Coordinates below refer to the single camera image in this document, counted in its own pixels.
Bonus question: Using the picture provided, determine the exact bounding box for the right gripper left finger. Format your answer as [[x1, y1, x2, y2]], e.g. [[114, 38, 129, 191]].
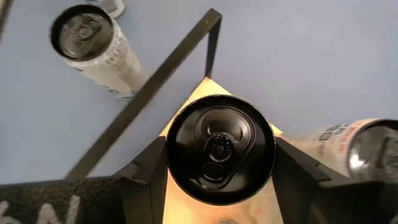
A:
[[119, 136, 169, 224]]

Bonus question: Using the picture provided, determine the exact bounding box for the Celsius Arctic Vibe can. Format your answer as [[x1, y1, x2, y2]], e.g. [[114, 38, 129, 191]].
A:
[[49, 4, 149, 106]]

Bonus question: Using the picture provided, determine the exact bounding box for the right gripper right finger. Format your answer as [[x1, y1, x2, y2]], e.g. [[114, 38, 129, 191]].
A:
[[272, 136, 332, 224]]

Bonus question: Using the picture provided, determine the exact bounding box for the white Celsius can yellow band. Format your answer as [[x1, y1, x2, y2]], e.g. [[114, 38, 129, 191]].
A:
[[166, 95, 277, 206]]

